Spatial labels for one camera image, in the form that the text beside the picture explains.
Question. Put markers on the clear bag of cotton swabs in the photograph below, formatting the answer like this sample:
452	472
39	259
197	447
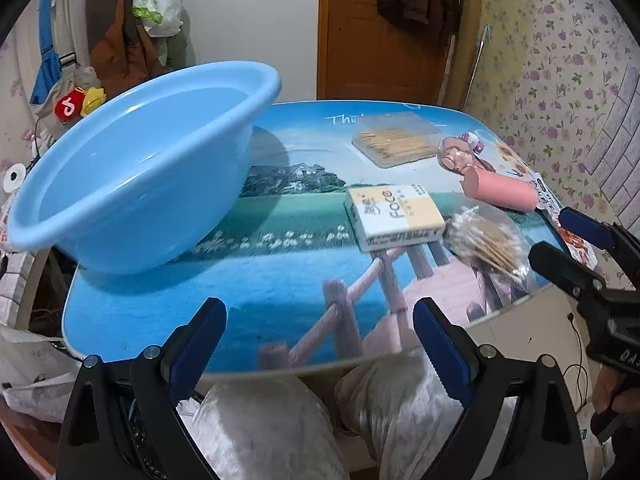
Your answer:
485	242

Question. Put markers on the person's right leg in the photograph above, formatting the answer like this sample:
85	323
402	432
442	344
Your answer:
395	405

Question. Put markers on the person's leg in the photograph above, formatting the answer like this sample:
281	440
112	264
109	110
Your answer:
395	405
260	435

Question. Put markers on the brown wooden door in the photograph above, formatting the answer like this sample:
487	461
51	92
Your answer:
350	50

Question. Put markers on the light blue plastic basin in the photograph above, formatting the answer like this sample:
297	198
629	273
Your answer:
125	170

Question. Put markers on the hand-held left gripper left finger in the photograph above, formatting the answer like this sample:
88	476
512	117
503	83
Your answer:
197	347

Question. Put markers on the grey shoulder bag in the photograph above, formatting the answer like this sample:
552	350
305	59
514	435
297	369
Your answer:
75	80

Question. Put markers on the white tape roll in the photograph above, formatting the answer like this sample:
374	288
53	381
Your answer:
20	172

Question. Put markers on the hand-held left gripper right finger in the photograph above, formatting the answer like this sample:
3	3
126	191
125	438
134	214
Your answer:
442	355

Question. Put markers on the brown orange jacket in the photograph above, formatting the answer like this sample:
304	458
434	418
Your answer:
120	45

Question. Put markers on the person's left leg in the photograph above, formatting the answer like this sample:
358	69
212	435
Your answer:
260	435

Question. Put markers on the blue hanging cloth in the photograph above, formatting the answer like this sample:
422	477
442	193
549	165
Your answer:
47	45

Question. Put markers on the pink cylinder roll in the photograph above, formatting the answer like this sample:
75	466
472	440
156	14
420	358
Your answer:
500	190

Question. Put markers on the yellow plush toy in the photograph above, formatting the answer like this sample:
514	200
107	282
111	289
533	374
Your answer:
94	100

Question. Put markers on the pale green jacket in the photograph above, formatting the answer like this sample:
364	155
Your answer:
177	50

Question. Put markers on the red round plush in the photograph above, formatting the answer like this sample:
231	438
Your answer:
67	107

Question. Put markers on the pink doll packet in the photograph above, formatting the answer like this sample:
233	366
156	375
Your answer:
457	152

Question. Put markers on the red white printed packet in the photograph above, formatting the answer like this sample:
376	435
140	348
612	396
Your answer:
550	200

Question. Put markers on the person's right hand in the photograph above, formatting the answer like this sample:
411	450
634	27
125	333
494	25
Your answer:
612	392

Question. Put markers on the white yellow tissue pack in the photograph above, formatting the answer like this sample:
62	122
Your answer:
390	212

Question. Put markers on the white green plastic bag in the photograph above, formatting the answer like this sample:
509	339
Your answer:
155	5

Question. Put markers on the clear plastic toothpick box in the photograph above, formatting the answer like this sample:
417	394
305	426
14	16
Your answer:
395	145

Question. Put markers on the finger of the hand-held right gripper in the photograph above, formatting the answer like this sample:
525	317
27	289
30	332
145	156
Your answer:
560	265
585	224

